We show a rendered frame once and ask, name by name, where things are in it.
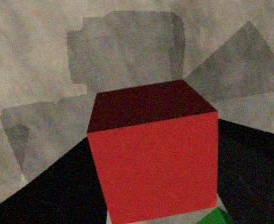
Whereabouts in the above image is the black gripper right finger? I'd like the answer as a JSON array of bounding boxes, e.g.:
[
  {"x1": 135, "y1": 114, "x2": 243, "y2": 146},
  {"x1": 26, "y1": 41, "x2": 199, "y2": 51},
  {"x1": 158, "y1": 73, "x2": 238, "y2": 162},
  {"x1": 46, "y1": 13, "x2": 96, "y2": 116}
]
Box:
[{"x1": 217, "y1": 119, "x2": 274, "y2": 224}]

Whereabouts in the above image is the red block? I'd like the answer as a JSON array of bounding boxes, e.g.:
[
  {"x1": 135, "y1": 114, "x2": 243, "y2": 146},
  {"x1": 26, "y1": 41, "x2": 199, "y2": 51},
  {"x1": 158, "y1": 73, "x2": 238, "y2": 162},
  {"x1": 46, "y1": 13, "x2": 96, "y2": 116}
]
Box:
[{"x1": 86, "y1": 80, "x2": 218, "y2": 224}]

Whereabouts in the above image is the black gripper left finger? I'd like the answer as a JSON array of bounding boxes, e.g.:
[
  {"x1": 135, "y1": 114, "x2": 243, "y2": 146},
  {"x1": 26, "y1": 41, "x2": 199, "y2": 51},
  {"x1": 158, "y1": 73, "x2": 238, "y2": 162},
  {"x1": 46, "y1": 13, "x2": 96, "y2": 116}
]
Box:
[{"x1": 0, "y1": 136, "x2": 108, "y2": 224}]

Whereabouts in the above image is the green block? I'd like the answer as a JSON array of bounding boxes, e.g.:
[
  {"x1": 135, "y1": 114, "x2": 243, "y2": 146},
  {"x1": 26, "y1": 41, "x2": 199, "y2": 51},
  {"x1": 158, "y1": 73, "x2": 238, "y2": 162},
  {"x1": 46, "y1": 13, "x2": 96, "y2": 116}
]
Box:
[{"x1": 197, "y1": 208, "x2": 234, "y2": 224}]

